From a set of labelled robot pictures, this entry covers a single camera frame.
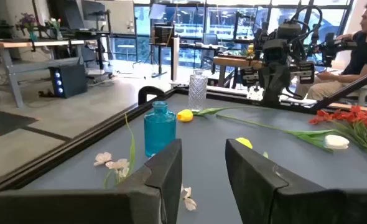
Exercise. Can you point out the black mat orange stripes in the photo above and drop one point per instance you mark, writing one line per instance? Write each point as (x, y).
(3, 121)

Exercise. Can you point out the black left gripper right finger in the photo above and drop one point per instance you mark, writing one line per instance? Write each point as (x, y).
(264, 193)

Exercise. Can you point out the yellow tulip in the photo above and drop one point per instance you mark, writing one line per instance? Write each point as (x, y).
(185, 115)
(244, 142)

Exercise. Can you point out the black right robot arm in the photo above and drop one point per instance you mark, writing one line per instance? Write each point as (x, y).
(290, 29)

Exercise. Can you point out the wooden top desk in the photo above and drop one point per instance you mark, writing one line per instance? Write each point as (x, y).
(15, 44)

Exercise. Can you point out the black frame strut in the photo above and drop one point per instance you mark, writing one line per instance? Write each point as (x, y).
(348, 90)

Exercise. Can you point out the white board panel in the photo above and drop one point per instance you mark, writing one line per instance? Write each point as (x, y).
(119, 17)

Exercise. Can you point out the white blossom spray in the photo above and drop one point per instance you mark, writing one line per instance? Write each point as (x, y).
(102, 158)
(189, 203)

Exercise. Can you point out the green leafy stem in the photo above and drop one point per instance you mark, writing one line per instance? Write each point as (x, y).
(131, 149)

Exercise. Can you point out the grey office chair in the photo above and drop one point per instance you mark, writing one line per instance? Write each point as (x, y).
(365, 90)

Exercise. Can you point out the blue glass vase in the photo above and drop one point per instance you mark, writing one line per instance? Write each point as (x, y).
(160, 130)

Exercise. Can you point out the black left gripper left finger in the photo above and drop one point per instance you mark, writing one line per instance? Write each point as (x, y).
(158, 186)

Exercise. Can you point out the tulips in small vase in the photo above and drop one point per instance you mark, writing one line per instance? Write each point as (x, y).
(59, 34)

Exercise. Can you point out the black equipment box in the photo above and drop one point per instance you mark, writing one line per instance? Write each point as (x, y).
(163, 35)

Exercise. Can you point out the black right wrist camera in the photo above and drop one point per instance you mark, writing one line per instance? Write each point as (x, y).
(273, 51)

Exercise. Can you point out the purple flowers teal vase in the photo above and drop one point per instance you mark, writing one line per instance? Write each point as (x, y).
(32, 34)

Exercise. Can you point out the black monitor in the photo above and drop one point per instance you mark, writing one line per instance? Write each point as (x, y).
(93, 11)

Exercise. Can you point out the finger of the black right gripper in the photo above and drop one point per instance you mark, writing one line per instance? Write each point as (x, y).
(283, 88)
(267, 88)

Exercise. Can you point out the white post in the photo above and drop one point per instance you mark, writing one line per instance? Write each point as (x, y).
(175, 59)

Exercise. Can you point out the wooden table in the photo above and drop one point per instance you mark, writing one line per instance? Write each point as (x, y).
(230, 61)

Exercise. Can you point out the clear glass vase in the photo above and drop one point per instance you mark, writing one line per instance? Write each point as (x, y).
(197, 90)

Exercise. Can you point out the computer tower blue lights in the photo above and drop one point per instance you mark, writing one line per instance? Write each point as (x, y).
(73, 81)

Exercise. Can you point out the black teleoperation device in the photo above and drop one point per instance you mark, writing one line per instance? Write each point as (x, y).
(329, 49)

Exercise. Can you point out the red flower bunch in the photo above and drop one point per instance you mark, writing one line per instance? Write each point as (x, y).
(356, 116)

